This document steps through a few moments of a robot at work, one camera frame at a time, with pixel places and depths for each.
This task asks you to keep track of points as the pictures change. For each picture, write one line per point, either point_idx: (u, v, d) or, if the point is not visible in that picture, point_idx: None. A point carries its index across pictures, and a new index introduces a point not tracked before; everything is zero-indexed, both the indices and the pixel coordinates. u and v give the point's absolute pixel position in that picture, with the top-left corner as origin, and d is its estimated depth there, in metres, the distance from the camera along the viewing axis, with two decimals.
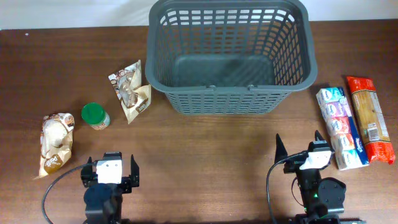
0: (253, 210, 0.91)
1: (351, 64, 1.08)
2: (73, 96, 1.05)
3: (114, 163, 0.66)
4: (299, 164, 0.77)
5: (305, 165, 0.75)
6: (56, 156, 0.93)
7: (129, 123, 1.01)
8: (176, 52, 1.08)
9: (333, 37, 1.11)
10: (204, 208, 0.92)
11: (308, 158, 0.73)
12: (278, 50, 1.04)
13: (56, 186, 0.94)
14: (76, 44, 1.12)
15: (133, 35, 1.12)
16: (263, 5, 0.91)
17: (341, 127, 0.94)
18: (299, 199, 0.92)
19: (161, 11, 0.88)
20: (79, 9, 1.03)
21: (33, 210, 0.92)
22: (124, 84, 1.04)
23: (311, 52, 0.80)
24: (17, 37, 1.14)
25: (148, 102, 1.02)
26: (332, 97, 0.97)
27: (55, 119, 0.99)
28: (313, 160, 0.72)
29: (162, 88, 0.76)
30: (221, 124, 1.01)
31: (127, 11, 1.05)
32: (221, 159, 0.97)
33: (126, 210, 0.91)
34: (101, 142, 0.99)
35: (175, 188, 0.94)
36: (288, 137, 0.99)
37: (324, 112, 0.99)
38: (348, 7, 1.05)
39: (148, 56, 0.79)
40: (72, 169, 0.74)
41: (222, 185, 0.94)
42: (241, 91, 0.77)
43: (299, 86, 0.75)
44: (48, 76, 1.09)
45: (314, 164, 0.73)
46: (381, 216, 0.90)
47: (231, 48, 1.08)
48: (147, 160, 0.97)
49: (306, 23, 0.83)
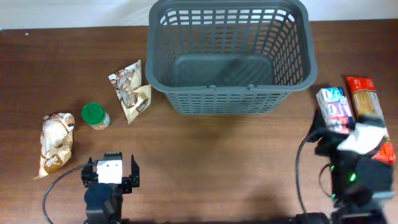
0: (254, 210, 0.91)
1: (351, 64, 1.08)
2: (73, 96, 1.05)
3: (114, 163, 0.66)
4: (336, 141, 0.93)
5: (349, 141, 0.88)
6: (56, 156, 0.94)
7: (129, 122, 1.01)
8: (176, 52, 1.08)
9: (333, 37, 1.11)
10: (205, 208, 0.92)
11: (356, 132, 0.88)
12: (278, 50, 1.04)
13: (56, 186, 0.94)
14: (76, 44, 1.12)
15: (133, 35, 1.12)
16: (263, 5, 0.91)
17: (342, 127, 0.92)
18: (300, 199, 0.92)
19: (161, 11, 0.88)
20: (79, 9, 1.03)
21: (33, 210, 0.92)
22: (124, 84, 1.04)
23: (311, 52, 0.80)
24: (17, 37, 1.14)
25: (148, 102, 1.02)
26: (331, 97, 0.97)
27: (55, 119, 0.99)
28: (360, 134, 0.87)
29: (162, 88, 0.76)
30: (221, 124, 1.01)
31: (127, 10, 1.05)
32: (221, 159, 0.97)
33: (126, 210, 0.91)
34: (101, 142, 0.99)
35: (175, 188, 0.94)
36: (287, 136, 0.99)
37: (324, 112, 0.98)
38: (348, 7, 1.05)
39: (149, 55, 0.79)
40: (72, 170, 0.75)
41: (223, 185, 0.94)
42: (242, 91, 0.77)
43: (300, 86, 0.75)
44: (48, 75, 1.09)
45: (360, 139, 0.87)
46: None
47: (231, 48, 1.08)
48: (148, 160, 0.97)
49: (306, 23, 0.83)
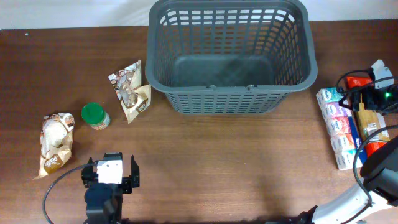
0: (254, 210, 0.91)
1: (350, 64, 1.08)
2: (73, 96, 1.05)
3: (114, 163, 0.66)
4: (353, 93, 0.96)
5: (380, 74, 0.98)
6: (56, 156, 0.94)
7: (129, 122, 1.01)
8: (176, 52, 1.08)
9: (333, 37, 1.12)
10: (204, 208, 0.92)
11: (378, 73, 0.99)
12: (278, 50, 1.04)
13: (56, 186, 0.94)
14: (76, 43, 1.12)
15: (133, 35, 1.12)
16: (263, 5, 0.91)
17: (341, 127, 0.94)
18: (300, 199, 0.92)
19: (161, 11, 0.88)
20: (79, 9, 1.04)
21: (33, 210, 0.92)
22: (124, 84, 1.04)
23: (311, 51, 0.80)
24: (17, 37, 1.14)
25: (148, 102, 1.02)
26: (332, 98, 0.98)
27: (55, 119, 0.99)
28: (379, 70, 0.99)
29: (161, 88, 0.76)
30: (221, 124, 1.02)
31: (127, 10, 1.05)
32: (221, 159, 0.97)
33: (127, 210, 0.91)
34: (101, 142, 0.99)
35: (175, 188, 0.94)
36: (287, 136, 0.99)
37: (324, 112, 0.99)
38: (347, 7, 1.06)
39: (149, 55, 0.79)
40: (64, 173, 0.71)
41: (223, 185, 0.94)
42: (242, 91, 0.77)
43: (300, 86, 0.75)
44: (48, 75, 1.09)
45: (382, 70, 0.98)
46: (380, 215, 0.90)
47: (231, 48, 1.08)
48: (148, 160, 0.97)
49: (306, 23, 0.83)
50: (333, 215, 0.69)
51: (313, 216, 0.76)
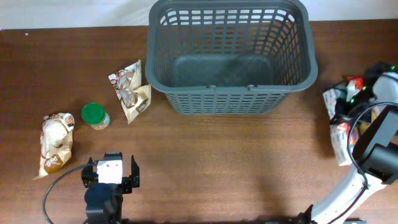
0: (254, 210, 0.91)
1: (351, 64, 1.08)
2: (73, 96, 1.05)
3: (114, 163, 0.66)
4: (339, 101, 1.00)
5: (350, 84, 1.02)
6: (56, 156, 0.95)
7: (129, 122, 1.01)
8: (176, 52, 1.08)
9: (333, 36, 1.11)
10: (204, 207, 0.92)
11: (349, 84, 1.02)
12: (278, 50, 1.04)
13: (56, 186, 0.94)
14: (76, 43, 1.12)
15: (134, 35, 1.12)
16: (263, 5, 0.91)
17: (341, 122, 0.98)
18: (300, 199, 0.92)
19: (161, 10, 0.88)
20: (80, 9, 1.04)
21: (33, 210, 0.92)
22: (124, 84, 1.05)
23: (311, 52, 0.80)
24: (17, 37, 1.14)
25: (148, 102, 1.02)
26: (340, 94, 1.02)
27: (55, 119, 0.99)
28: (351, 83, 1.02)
29: (161, 88, 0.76)
30: (221, 124, 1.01)
31: (128, 10, 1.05)
32: (221, 160, 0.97)
33: (127, 210, 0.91)
34: (101, 142, 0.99)
35: (175, 188, 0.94)
36: (287, 136, 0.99)
37: (332, 110, 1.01)
38: (347, 6, 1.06)
39: (149, 56, 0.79)
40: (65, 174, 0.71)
41: (223, 186, 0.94)
42: (242, 91, 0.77)
43: (301, 86, 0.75)
44: (47, 75, 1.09)
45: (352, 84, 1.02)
46: (381, 216, 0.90)
47: (231, 48, 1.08)
48: (147, 160, 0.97)
49: (306, 23, 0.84)
50: (331, 208, 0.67)
51: (311, 216, 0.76)
